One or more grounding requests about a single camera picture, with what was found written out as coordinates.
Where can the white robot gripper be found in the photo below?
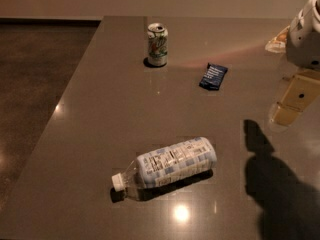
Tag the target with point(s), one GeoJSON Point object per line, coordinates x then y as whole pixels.
{"type": "Point", "coordinates": [304, 47]}

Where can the white green soda can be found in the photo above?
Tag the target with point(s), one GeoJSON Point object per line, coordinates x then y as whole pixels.
{"type": "Point", "coordinates": [157, 44]}

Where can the blue labelled plastic bottle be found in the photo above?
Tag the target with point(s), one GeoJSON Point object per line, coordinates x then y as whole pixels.
{"type": "Point", "coordinates": [165, 166]}

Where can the dark blue snack packet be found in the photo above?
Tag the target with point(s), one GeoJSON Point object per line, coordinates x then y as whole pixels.
{"type": "Point", "coordinates": [213, 77]}

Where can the clear snack bag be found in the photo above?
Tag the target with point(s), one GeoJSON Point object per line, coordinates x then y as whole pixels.
{"type": "Point", "coordinates": [278, 43]}

